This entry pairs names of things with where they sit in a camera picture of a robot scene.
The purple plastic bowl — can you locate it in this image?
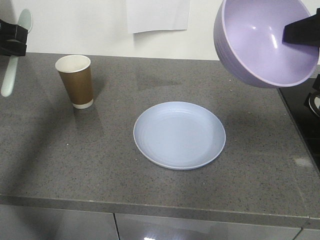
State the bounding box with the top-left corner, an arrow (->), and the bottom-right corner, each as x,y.
213,0 -> 319,88

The gas burner grate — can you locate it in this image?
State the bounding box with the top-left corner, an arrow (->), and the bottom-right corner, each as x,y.
304,74 -> 320,118

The grey upper drawer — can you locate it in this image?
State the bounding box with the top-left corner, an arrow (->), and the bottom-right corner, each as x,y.
293,228 -> 320,240

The grey cabinet door middle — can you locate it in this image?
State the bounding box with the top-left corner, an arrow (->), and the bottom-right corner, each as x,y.
114,213 -> 301,240

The black induction cooktop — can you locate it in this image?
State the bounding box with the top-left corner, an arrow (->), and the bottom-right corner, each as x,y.
278,78 -> 320,168

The white paper sheet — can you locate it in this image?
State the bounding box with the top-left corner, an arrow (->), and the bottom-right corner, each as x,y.
126,0 -> 190,34

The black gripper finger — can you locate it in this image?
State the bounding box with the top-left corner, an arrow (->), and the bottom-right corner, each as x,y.
0,19 -> 28,43
283,13 -> 320,47
0,40 -> 27,56

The brown paper cup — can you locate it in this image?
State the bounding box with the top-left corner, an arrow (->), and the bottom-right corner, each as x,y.
55,55 -> 94,109

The light green plastic spoon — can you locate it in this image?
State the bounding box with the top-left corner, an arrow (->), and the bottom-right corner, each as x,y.
0,8 -> 33,97

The grey cabinet door left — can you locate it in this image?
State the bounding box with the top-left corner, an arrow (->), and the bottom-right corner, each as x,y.
0,204 -> 119,240

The grey cabinet door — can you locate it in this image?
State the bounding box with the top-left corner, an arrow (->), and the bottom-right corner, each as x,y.
0,204 -> 119,240
114,213 -> 301,240

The light blue plate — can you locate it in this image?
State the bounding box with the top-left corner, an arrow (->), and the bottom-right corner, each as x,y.
133,101 -> 226,170

